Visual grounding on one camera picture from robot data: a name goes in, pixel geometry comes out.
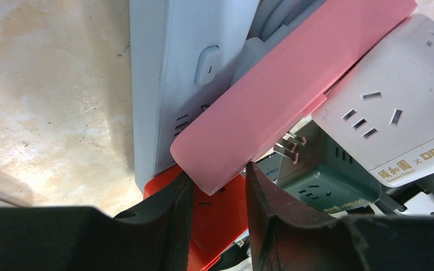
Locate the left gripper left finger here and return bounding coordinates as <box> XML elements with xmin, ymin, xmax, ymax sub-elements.
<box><xmin>0</xmin><ymin>173</ymin><xmax>194</xmax><ymax>270</ymax></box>

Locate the dark green cube adapter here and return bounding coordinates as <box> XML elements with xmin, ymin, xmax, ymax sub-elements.
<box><xmin>276</xmin><ymin>121</ymin><xmax>381</xmax><ymax>214</ymax></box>

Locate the red cube socket adapter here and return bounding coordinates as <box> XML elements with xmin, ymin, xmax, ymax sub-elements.
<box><xmin>143</xmin><ymin>164</ymin><xmax>250</xmax><ymax>271</ymax></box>

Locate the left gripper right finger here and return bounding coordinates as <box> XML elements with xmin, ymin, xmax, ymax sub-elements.
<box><xmin>245</xmin><ymin>162</ymin><xmax>434</xmax><ymax>270</ymax></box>

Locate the light blue power strip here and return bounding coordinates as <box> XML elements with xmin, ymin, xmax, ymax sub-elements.
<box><xmin>129</xmin><ymin>0</ymin><xmax>328</xmax><ymax>193</ymax></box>

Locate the white cube socket adapter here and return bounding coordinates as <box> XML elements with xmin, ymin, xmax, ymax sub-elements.
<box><xmin>311</xmin><ymin>14</ymin><xmax>434</xmax><ymax>187</ymax></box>

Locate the pink triangular power strip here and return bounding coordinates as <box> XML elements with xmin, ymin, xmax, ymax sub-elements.
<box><xmin>170</xmin><ymin>1</ymin><xmax>417</xmax><ymax>195</ymax></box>

